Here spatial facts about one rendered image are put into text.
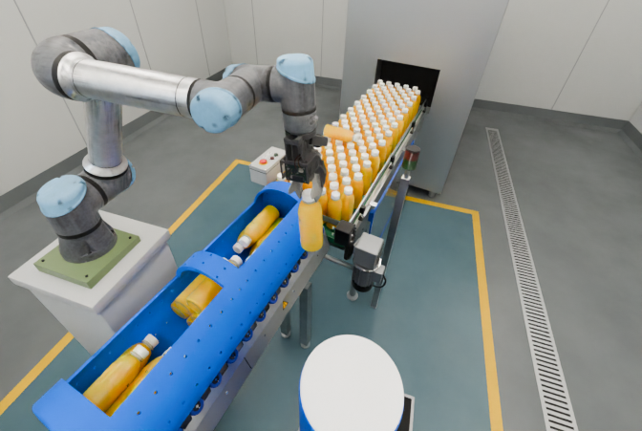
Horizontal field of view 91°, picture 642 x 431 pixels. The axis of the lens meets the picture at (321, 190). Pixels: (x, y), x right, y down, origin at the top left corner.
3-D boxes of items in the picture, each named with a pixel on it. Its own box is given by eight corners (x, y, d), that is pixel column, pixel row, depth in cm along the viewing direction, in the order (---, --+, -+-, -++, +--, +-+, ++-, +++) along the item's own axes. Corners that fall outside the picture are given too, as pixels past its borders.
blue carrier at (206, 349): (69, 430, 81) (6, 391, 63) (264, 221, 143) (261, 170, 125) (148, 501, 73) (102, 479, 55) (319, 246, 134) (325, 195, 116)
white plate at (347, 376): (280, 415, 79) (281, 417, 80) (389, 476, 70) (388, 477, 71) (325, 319, 99) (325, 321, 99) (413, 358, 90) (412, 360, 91)
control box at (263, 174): (250, 181, 158) (248, 164, 152) (272, 161, 172) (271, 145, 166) (267, 187, 155) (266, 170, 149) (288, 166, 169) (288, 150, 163)
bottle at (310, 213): (317, 234, 99) (314, 185, 89) (328, 248, 94) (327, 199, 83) (296, 242, 97) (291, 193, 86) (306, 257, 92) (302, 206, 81)
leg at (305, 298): (298, 345, 194) (297, 286, 155) (303, 337, 198) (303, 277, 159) (307, 350, 192) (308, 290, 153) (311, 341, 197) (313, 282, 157)
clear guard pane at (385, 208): (361, 274, 182) (373, 213, 151) (398, 198, 237) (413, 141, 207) (362, 274, 182) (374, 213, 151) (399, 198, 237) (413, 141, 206)
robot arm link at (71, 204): (42, 230, 91) (18, 194, 83) (82, 203, 102) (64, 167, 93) (76, 240, 89) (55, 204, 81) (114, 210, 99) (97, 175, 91)
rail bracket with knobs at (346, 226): (329, 243, 142) (331, 226, 135) (335, 232, 147) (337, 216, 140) (350, 250, 138) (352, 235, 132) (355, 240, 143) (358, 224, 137)
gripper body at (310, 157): (281, 181, 76) (274, 135, 69) (296, 163, 82) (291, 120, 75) (310, 187, 73) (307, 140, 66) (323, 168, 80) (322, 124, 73)
